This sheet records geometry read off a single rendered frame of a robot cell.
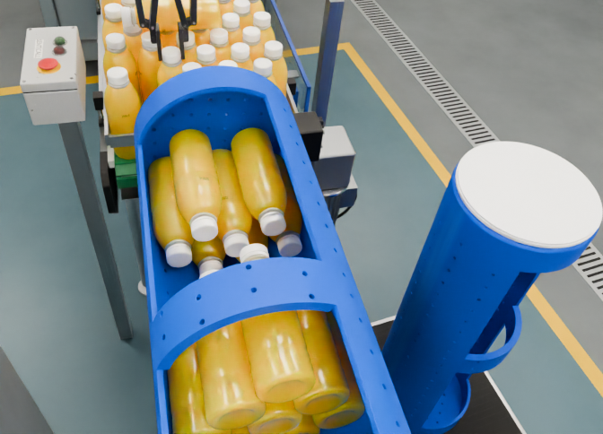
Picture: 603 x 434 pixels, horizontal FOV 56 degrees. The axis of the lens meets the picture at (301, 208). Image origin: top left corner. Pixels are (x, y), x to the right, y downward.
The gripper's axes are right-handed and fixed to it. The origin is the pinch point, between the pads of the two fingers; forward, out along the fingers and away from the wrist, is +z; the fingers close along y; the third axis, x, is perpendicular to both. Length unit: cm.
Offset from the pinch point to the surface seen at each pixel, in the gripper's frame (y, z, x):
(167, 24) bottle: 0.0, -0.7, 5.7
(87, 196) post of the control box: -23.5, 42.0, 0.2
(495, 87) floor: 180, 112, 119
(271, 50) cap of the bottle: 20.8, 2.2, -1.8
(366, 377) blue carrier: 14, -8, -81
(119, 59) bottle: -10.5, 5.7, 3.7
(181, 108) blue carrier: -0.2, -3.3, -26.2
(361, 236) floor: 71, 112, 29
